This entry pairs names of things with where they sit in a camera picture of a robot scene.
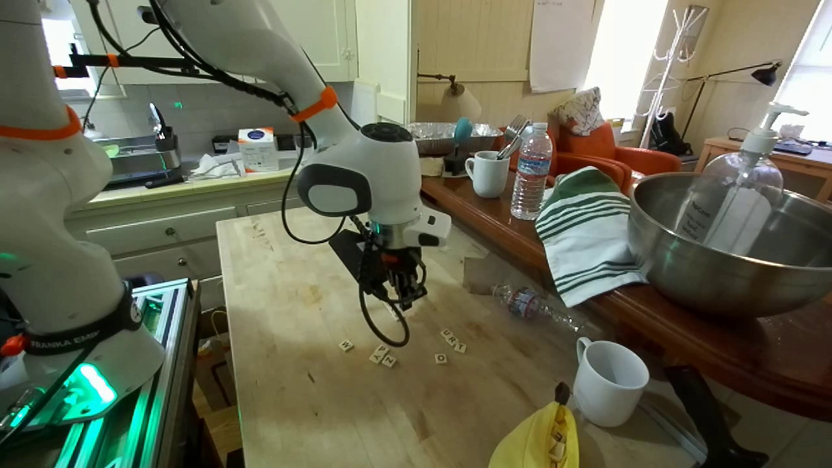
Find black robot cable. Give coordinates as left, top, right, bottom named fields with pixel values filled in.
left=279, top=127, right=413, bottom=352

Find black object bottom right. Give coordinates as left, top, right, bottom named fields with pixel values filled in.
left=666, top=367, right=766, bottom=468

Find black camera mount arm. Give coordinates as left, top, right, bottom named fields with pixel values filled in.
left=51, top=48, right=198, bottom=78

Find brown wooden counter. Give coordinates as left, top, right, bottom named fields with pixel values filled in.
left=421, top=178, right=832, bottom=421

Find left pile letter tiles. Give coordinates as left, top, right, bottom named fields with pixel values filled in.
left=369, top=343, right=391, bottom=365

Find white mug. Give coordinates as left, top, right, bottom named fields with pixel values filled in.
left=573, top=338, right=649, bottom=427
left=465, top=150, right=509, bottom=197

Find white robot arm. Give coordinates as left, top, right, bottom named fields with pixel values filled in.
left=0, top=0, right=449, bottom=427

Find white coat rack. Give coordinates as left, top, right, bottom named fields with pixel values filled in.
left=639, top=6, right=708, bottom=149

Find letter O tile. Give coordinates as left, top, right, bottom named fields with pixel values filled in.
left=435, top=354, right=449, bottom=367

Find clear pump dispenser bottle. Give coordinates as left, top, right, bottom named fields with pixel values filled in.
left=673, top=102, right=803, bottom=254

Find steel mixing bowl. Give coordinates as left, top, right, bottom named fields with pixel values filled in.
left=629, top=171, right=832, bottom=317

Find orange chair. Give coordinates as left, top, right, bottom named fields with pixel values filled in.
left=553, top=123, right=682, bottom=192

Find green striped white towel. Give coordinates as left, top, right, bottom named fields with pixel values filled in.
left=536, top=166, right=645, bottom=306

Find black desk lamp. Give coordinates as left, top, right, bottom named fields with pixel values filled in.
left=679, top=61, right=786, bottom=141

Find plastic water bottle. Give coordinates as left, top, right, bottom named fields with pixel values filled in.
left=509, top=123, right=553, bottom=221

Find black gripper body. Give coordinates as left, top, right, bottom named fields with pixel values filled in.
left=331, top=231, right=427, bottom=300

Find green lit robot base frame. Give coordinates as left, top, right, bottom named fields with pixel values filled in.
left=0, top=278, right=194, bottom=468

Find gooseneck lamp left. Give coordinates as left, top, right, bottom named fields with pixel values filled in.
left=427, top=74, right=482, bottom=123

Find white mug far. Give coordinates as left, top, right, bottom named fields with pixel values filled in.
left=465, top=150, right=509, bottom=197

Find white tissue box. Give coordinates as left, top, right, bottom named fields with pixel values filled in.
left=237, top=127, right=279, bottom=171

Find single tile far left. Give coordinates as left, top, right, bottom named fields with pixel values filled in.
left=337, top=338, right=354, bottom=354

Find white mug near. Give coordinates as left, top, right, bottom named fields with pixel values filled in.
left=573, top=338, right=649, bottom=427

